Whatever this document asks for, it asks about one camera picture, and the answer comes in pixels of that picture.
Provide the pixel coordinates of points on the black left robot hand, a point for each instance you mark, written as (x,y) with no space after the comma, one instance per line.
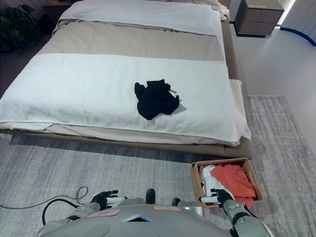
(103,198)

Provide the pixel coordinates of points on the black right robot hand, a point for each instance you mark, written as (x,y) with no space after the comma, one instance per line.
(224,195)

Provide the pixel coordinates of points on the black garment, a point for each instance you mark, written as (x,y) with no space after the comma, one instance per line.
(155,98)

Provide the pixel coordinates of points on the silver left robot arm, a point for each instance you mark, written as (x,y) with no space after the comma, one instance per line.
(84,209)

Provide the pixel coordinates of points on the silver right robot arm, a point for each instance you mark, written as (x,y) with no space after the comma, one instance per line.
(234,209)

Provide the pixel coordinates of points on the wicker laundry basket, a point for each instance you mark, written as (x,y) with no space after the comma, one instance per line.
(258,187)

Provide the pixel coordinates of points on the cream bed sheet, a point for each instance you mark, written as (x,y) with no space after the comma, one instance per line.
(98,130)

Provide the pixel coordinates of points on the orange cloth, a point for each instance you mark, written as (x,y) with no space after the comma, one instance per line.
(232,177)

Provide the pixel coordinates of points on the white cloth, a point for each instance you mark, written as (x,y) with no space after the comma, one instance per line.
(209,181)

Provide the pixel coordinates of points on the silver left robot leg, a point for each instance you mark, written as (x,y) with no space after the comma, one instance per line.
(130,201)

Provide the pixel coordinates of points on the silver robot leg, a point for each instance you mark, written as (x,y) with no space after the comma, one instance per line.
(190,205)
(130,201)

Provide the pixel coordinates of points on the silver right robot leg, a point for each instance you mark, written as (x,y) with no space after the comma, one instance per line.
(190,205)

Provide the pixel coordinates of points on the grey rug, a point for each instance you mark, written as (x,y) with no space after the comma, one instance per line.
(74,172)

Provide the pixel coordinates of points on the silver robot torso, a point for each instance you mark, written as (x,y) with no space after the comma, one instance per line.
(148,227)

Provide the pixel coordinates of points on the white sticker red border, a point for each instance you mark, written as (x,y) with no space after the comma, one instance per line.
(165,208)

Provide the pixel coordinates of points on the white fleece blanket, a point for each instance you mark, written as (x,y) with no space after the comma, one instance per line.
(74,86)

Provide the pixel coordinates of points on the beige duvet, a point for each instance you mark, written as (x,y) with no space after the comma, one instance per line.
(123,42)

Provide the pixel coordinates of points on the white fringed throw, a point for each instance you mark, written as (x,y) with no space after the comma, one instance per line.
(223,11)

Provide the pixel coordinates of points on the white folded top sheet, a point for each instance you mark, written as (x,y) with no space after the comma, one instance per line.
(135,12)

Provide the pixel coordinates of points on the green potted plant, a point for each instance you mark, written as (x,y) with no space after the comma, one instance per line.
(17,27)

